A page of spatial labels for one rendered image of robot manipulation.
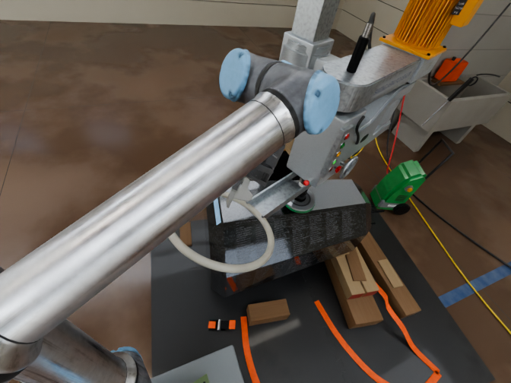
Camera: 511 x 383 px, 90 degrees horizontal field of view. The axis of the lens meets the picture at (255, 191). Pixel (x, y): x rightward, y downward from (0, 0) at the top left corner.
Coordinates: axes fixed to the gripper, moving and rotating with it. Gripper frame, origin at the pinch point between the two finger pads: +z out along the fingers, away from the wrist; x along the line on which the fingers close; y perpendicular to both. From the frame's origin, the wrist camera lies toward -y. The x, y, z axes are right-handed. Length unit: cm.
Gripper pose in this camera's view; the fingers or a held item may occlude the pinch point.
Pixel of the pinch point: (232, 194)
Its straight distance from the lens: 74.2
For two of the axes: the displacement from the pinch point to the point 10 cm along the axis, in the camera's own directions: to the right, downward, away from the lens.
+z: -4.0, 7.8, 4.8
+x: 1.8, -4.4, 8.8
